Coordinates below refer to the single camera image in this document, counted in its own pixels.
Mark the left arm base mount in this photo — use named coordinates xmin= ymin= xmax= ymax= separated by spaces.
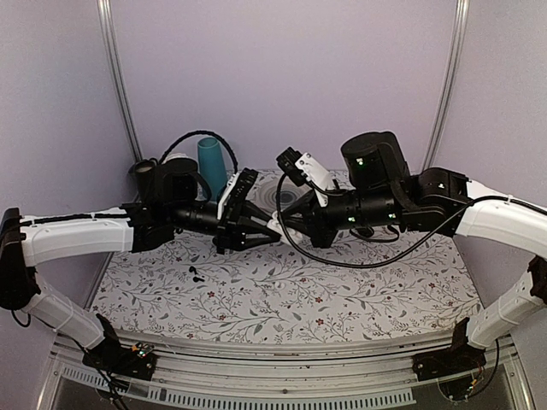
xmin=82 ymin=314 xmax=157 ymax=381

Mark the right aluminium corner post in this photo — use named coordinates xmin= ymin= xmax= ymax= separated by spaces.
xmin=421 ymin=0 xmax=470 ymax=171

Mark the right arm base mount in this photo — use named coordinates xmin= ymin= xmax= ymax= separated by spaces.
xmin=412 ymin=318 xmax=486 ymax=381

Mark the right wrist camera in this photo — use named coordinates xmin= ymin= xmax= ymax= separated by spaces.
xmin=276 ymin=147 xmax=311 ymax=187

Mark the aluminium corner post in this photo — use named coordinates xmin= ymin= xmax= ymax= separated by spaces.
xmin=421 ymin=0 xmax=470 ymax=171
xmin=97 ymin=0 xmax=143 ymax=161

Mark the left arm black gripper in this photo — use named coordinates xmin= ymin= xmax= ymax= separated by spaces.
xmin=170 ymin=200 xmax=283 ymax=255

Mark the left camera black cable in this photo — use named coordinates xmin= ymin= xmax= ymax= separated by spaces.
xmin=160 ymin=130 xmax=240 ymax=172

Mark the teal cylindrical vase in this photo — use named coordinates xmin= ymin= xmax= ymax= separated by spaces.
xmin=197 ymin=137 xmax=227 ymax=201

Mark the right camera black cable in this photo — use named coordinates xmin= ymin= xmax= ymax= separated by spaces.
xmin=275 ymin=173 xmax=514 ymax=268

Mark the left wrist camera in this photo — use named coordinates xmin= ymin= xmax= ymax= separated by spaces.
xmin=216 ymin=167 xmax=258 ymax=220

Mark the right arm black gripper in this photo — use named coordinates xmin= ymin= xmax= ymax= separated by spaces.
xmin=276 ymin=189 xmax=403 ymax=250

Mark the black cylindrical vase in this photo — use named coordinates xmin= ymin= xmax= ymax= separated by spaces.
xmin=129 ymin=158 xmax=159 ymax=205

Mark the aluminium front rail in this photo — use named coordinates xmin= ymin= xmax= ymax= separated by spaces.
xmin=36 ymin=328 xmax=535 ymax=410

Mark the camera black cable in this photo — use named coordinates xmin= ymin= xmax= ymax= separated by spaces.
xmin=275 ymin=173 xmax=514 ymax=268
xmin=160 ymin=130 xmax=240 ymax=172

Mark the white oval charging case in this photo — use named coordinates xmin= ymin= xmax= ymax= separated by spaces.
xmin=267 ymin=211 xmax=303 ymax=243

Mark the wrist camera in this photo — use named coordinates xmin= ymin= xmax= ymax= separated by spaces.
xmin=276 ymin=147 xmax=311 ymax=187
xmin=216 ymin=167 xmax=258 ymax=220

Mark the grey spiral ceramic plate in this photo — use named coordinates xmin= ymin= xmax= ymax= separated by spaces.
xmin=248 ymin=174 xmax=309 ymax=214

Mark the white ribbed vase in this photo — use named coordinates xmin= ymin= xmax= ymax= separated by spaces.
xmin=165 ymin=153 xmax=188 ymax=162

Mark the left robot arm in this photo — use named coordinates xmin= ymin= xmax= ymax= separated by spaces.
xmin=1 ymin=154 xmax=280 ymax=371

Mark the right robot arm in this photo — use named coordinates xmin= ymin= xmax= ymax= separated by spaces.
xmin=254 ymin=132 xmax=546 ymax=372

